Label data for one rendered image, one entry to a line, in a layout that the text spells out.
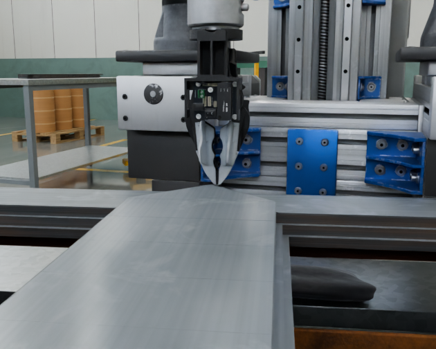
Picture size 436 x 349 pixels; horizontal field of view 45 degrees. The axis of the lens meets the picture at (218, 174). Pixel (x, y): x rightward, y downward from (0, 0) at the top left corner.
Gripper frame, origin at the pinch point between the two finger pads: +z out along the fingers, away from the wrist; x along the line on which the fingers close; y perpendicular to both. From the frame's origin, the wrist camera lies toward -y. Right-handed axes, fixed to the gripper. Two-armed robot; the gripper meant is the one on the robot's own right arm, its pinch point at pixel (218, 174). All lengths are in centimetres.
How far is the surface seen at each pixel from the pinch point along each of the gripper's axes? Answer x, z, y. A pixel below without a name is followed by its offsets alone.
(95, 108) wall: -385, 62, -1034
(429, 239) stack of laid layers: 24.6, 2.8, 18.8
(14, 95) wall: -583, 38, -1068
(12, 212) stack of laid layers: -21.9, 1.5, 18.1
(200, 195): -0.9, 0.5, 11.3
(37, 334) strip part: -5.2, 0.6, 47.2
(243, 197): 4.5, 0.5, 11.8
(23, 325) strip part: -6.6, 0.6, 46.4
